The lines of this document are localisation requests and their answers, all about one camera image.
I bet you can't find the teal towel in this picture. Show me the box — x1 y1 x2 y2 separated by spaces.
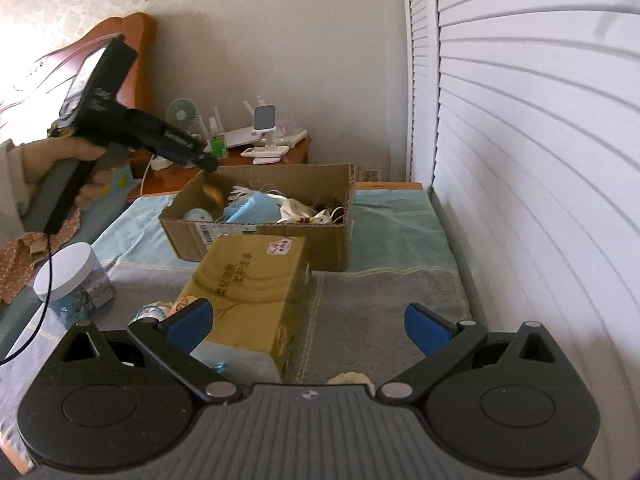
92 187 459 274

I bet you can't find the wooden bed headboard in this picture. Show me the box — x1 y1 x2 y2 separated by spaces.
0 12 159 196

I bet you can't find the person's left hand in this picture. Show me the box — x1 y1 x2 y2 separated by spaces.
22 137 119 209

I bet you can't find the white smart camera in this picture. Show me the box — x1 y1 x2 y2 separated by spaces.
252 103 279 134

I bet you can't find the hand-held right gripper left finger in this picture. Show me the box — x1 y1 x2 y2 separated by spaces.
50 298 238 404

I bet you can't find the small green desk fan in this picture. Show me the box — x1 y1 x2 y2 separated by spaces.
164 97 199 141

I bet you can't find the brown cardboard box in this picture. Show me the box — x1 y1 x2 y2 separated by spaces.
158 162 357 274

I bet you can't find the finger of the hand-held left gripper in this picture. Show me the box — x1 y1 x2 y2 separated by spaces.
194 152 221 176

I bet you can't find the white embroidered drawstring pouch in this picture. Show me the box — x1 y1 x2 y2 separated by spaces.
277 197 346 226

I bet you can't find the wooden nightstand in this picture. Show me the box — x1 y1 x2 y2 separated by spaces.
124 132 314 204

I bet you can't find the grey towel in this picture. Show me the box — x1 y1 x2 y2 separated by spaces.
0 262 474 476

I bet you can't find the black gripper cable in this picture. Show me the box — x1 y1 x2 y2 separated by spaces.
0 229 57 367

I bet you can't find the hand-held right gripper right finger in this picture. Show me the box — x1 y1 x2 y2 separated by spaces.
375 302 569 404

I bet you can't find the person's left forearm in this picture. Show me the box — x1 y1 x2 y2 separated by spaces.
0 139 37 247

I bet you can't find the white router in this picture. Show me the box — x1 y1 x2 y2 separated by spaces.
199 102 309 149

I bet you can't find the white remote control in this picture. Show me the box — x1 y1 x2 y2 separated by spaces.
239 144 291 166

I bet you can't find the wide white louvered door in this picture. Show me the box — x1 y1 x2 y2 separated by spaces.
431 0 640 480

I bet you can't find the narrow white louvered door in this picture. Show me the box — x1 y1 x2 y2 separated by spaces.
399 0 442 187

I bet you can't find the yellow printed bag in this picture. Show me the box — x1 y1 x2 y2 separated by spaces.
102 167 134 196

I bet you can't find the yellow-brown tissue pack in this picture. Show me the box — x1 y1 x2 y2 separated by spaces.
177 233 312 386

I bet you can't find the brown floral cloth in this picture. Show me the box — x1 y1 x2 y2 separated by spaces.
0 207 84 306

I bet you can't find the clear jar with white lid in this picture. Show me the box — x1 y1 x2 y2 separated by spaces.
32 242 116 331

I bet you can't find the white scrunchie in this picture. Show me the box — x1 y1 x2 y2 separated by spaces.
324 370 376 392

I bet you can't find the blue face mask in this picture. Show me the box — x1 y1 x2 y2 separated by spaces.
223 194 284 225

